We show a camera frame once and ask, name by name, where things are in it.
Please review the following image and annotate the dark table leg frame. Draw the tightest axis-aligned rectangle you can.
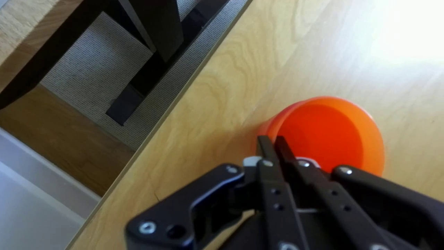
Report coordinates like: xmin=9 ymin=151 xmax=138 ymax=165
xmin=0 ymin=0 xmax=231 ymax=127

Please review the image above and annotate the orange plastic cup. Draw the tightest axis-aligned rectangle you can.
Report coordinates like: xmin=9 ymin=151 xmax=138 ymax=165
xmin=258 ymin=95 xmax=385 ymax=176

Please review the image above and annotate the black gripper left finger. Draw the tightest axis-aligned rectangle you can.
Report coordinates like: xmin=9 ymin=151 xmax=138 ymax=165
xmin=256 ymin=136 xmax=301 ymax=250

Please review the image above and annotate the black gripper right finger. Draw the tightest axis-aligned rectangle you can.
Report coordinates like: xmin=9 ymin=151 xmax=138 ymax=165
xmin=274 ymin=137 xmax=394 ymax=250

